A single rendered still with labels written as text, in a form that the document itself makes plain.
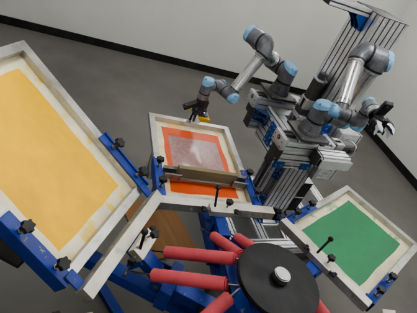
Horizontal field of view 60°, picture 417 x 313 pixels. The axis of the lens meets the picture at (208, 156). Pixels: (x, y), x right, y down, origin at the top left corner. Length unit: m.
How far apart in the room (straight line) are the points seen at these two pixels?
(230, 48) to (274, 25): 0.73
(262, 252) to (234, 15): 4.59
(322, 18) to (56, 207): 5.33
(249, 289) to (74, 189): 0.75
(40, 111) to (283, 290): 1.13
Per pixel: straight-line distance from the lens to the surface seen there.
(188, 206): 1.83
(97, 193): 1.55
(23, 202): 1.38
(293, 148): 2.44
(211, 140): 2.50
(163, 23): 5.51
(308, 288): 1.41
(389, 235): 2.67
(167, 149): 2.26
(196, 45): 5.69
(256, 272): 1.33
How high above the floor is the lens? 2.28
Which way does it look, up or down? 35 degrees down
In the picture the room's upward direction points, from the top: 24 degrees clockwise
